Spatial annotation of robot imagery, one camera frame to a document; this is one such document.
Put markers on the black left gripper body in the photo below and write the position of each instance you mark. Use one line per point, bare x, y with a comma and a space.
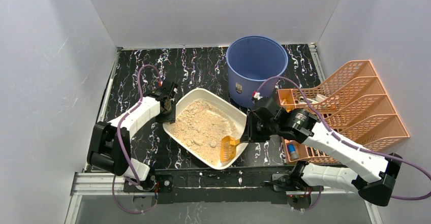
170, 106

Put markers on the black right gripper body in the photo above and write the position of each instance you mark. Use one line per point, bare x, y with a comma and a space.
252, 128

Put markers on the yellow slotted litter scoop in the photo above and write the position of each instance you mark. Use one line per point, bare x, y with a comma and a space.
228, 148

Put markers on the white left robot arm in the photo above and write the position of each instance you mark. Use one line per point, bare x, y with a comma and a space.
110, 148

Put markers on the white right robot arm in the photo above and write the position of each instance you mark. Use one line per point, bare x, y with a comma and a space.
371, 176

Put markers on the beige cat litter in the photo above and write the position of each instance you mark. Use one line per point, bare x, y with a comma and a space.
201, 126

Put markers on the blue capped small bottle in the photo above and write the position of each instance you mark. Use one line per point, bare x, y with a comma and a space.
292, 152

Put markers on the blue plastic bucket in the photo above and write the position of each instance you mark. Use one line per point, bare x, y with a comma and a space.
251, 60

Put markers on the orange plastic file organizer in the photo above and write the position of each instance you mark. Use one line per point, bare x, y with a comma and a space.
354, 103

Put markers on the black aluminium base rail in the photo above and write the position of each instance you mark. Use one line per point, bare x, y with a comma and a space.
234, 184

